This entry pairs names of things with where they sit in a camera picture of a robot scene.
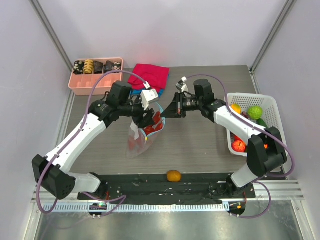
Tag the brown toy potato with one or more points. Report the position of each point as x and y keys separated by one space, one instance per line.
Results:
x=174 y=176

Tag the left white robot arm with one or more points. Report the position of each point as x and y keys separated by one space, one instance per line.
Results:
x=53 y=171

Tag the red toy lobster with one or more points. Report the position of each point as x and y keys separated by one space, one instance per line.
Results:
x=150 y=130

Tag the black dotted sock roll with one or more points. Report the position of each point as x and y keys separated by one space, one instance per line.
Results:
x=117 y=65

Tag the black floral sock roll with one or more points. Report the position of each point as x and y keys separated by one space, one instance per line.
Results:
x=78 y=67

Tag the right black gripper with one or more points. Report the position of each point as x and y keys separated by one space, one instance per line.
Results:
x=179 y=105

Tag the green toy lime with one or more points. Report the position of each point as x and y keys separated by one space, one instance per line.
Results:
x=255 y=112

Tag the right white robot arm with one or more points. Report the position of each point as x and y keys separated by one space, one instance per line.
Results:
x=265 y=148

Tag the dark brown sock roll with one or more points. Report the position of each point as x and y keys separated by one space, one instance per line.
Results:
x=98 y=67

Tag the yellow striped sock roll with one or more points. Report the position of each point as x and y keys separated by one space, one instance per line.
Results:
x=88 y=67

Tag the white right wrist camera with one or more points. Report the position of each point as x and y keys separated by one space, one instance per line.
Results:
x=181 y=85

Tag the green toy cucumber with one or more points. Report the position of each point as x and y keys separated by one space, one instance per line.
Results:
x=262 y=123

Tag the black patterned sock roll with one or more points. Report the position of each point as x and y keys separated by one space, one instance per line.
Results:
x=108 y=66

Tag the white plastic basket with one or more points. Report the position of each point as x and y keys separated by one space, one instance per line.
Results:
x=271 y=114

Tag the purple toy grapes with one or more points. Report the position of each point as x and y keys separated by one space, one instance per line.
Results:
x=245 y=114

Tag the pink compartment tray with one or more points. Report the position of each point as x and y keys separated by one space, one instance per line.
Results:
x=82 y=85

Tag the blue folded cloth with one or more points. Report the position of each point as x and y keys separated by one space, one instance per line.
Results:
x=138 y=92

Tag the perforated cable duct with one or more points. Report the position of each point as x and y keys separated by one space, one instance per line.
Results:
x=100 y=207

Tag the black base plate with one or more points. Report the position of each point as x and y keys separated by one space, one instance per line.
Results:
x=155 y=189

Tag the red folded cloth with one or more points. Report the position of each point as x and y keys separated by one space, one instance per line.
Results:
x=156 y=76

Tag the yellow orange toy mango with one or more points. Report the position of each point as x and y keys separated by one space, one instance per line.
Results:
x=237 y=108

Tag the clear zip top bag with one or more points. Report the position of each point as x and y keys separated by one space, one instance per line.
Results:
x=145 y=135

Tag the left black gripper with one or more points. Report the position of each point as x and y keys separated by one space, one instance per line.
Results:
x=148 y=120

